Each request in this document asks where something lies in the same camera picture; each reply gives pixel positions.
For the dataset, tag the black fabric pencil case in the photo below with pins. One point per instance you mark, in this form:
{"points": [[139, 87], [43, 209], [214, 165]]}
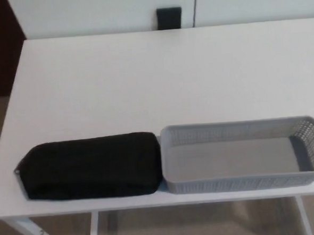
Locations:
{"points": [[90, 166]]}

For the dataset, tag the grey perforated plastic basket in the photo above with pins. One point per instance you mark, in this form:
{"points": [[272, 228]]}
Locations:
{"points": [[228, 158]]}

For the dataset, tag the white table leg frame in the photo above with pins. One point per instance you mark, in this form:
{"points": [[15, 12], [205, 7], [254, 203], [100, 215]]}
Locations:
{"points": [[94, 233], [303, 215]]}

